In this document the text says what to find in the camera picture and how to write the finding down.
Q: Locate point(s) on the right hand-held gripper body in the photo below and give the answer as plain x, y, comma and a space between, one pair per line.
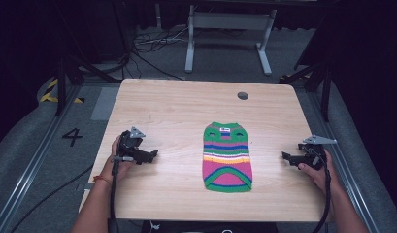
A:
312, 155

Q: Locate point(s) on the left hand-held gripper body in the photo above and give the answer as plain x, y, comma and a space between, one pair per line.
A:
128, 145

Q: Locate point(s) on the striped knit pet sweater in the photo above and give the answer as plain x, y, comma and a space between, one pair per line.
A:
227, 155

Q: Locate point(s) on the person's right hand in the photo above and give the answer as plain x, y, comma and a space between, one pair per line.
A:
320, 179

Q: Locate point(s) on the person's left hand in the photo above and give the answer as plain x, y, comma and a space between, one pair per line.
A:
116, 170

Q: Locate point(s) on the grey table grommet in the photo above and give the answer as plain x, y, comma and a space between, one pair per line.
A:
243, 95

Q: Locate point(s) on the black tripod stand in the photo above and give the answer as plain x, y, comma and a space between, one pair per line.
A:
319, 77
68, 69

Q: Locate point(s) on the yellow black hazard tape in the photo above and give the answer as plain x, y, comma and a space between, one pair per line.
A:
50, 93

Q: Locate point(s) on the aluminium floor rail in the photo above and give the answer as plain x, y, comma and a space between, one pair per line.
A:
26, 168
343, 155

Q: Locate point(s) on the grey metal desk frame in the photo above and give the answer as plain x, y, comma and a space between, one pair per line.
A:
230, 21

